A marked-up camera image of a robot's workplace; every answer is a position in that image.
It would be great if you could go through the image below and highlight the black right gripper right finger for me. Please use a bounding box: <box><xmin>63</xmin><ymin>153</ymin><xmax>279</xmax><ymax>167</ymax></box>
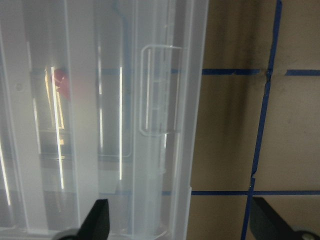
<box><xmin>249</xmin><ymin>197</ymin><xmax>302</xmax><ymax>240</ymax></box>

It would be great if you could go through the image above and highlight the clear plastic box lid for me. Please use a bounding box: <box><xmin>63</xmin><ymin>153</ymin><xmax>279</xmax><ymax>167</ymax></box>
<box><xmin>0</xmin><ymin>0</ymin><xmax>209</xmax><ymax>240</ymax></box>

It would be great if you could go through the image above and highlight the red block under lid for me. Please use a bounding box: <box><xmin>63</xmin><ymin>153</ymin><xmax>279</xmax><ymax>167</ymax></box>
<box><xmin>53</xmin><ymin>68</ymin><xmax>71</xmax><ymax>102</ymax></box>

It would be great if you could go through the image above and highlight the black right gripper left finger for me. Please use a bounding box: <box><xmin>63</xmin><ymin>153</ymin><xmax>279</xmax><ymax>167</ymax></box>
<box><xmin>77</xmin><ymin>199</ymin><xmax>110</xmax><ymax>240</ymax></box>

